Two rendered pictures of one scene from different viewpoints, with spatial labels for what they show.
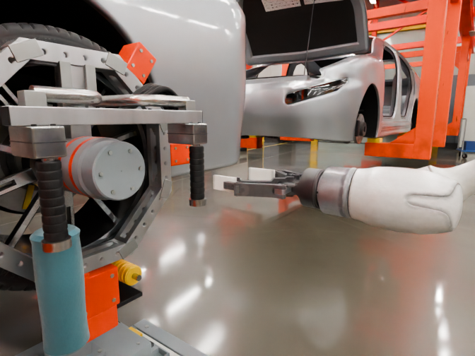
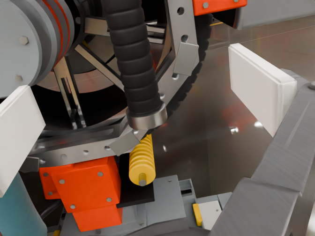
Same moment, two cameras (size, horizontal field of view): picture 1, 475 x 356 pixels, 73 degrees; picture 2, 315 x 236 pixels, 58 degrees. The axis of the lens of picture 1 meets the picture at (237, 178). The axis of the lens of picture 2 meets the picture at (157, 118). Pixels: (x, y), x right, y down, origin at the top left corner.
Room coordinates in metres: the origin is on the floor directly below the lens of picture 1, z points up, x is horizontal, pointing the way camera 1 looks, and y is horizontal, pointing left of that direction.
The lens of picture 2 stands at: (0.63, -0.14, 0.89)
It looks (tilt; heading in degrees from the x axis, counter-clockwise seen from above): 27 degrees down; 55
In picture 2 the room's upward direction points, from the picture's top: 12 degrees counter-clockwise
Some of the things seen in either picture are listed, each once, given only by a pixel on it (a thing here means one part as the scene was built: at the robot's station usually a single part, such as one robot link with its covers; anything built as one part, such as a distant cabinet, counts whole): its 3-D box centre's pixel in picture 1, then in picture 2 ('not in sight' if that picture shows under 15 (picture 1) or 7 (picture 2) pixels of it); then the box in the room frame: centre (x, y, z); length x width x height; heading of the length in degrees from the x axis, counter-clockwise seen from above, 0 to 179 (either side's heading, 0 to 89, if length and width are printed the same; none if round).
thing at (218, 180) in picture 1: (227, 184); (11, 133); (0.64, 0.02, 0.83); 0.07 x 0.01 x 0.03; 54
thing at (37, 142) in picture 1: (37, 140); not in sight; (0.53, 0.33, 0.93); 0.09 x 0.05 x 0.05; 54
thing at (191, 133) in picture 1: (187, 133); not in sight; (0.80, 0.12, 0.93); 0.09 x 0.05 x 0.05; 54
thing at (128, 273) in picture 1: (109, 264); (140, 145); (0.94, 0.40, 0.51); 0.29 x 0.06 x 0.06; 54
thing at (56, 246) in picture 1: (52, 202); not in sight; (0.51, 0.30, 0.83); 0.04 x 0.04 x 0.16
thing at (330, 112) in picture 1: (338, 84); not in sight; (5.25, -1.60, 1.49); 4.95 x 1.86 x 1.59; 144
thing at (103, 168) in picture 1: (95, 167); (16, 32); (0.74, 0.33, 0.85); 0.21 x 0.14 x 0.14; 54
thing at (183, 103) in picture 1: (139, 88); not in sight; (0.79, 0.23, 1.03); 0.19 x 0.18 x 0.11; 54
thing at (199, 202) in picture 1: (196, 174); (132, 51); (0.78, 0.10, 0.83); 0.04 x 0.04 x 0.16
